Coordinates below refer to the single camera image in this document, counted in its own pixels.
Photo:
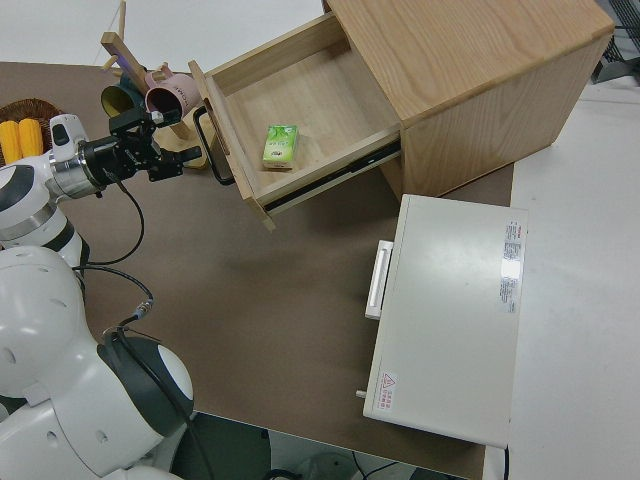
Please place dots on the light wooden drawer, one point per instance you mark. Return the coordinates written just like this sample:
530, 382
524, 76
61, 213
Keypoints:
310, 90

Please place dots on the light wooden cabinet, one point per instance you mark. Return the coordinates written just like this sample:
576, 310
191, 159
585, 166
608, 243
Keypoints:
475, 60

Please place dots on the white toaster oven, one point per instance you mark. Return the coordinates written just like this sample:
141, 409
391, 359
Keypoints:
450, 310

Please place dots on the teal mug yellow inside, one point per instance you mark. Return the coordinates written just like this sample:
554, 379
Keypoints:
117, 100

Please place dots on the brown table mat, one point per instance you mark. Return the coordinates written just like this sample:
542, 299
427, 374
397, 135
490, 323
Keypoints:
250, 280

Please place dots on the pink mug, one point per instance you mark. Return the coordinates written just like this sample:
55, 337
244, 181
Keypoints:
180, 90

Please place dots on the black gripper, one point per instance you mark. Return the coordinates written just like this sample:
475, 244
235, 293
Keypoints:
120, 155

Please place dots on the green carton box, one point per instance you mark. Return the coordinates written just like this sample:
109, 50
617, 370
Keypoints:
280, 147

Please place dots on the yellow corn cob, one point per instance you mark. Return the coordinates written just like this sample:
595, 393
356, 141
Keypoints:
9, 142
30, 135

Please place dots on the brown wicker basket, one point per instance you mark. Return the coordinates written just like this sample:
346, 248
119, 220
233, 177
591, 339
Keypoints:
30, 107

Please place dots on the wooden mug tree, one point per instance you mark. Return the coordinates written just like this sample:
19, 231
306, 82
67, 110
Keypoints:
111, 44

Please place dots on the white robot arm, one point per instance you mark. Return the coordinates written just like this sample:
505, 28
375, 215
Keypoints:
40, 310

